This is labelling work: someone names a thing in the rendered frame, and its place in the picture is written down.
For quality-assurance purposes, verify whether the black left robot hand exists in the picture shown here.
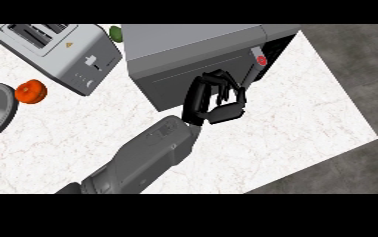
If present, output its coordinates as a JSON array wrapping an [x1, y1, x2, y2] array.
[[180, 68, 249, 127]]

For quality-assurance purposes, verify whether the grey microwave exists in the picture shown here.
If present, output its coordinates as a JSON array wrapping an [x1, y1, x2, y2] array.
[[119, 24, 302, 113]]

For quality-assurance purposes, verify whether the green round vegetable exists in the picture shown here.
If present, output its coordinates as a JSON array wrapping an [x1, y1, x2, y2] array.
[[108, 25, 125, 44]]

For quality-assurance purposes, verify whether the grey toaster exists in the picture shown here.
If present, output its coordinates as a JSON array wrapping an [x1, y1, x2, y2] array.
[[0, 24, 124, 97]]

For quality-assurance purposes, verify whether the orange round fruit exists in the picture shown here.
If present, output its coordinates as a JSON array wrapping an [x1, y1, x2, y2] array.
[[13, 78, 50, 105]]

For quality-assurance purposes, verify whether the dark grey round pan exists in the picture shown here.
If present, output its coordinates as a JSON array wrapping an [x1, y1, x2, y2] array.
[[0, 82, 20, 134]]

